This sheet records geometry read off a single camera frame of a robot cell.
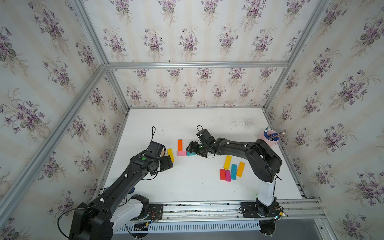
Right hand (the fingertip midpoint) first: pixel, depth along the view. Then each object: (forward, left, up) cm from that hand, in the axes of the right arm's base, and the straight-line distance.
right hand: (192, 151), depth 92 cm
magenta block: (-14, -21, -3) cm, 25 cm away
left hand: (-12, +13, +4) cm, 18 cm away
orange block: (+6, +8, -3) cm, 11 cm away
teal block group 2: (-11, -25, -3) cm, 27 cm away
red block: (-13, -18, -3) cm, 23 cm away
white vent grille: (-38, -7, -4) cm, 39 cm away
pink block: (0, +7, -3) cm, 7 cm away
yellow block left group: (+1, +14, -4) cm, 15 cm away
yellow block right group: (-5, -22, -4) cm, 23 cm away
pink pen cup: (+4, -49, +4) cm, 50 cm away
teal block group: (-5, +1, +6) cm, 7 cm away
